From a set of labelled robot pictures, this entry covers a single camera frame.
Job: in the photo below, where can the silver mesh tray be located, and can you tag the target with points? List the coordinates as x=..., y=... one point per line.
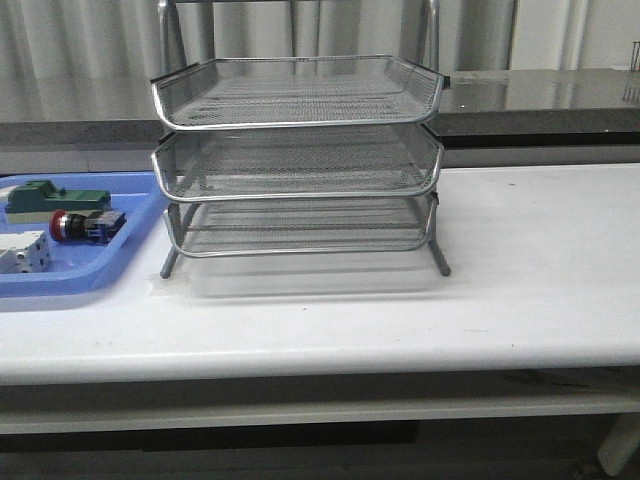
x=283, y=92
x=305, y=226
x=361, y=161

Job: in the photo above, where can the red emergency stop button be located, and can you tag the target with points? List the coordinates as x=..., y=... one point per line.
x=97, y=227

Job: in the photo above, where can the blue plastic tray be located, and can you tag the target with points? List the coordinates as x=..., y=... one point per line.
x=78, y=267

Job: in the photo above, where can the dark grey background counter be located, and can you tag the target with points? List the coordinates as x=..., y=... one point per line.
x=479, y=109

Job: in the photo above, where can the white circuit breaker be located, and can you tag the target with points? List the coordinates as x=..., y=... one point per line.
x=26, y=252

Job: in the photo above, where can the white table leg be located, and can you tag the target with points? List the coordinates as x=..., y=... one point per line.
x=620, y=444

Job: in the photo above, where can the green and beige switch block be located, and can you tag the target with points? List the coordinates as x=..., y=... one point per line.
x=37, y=200

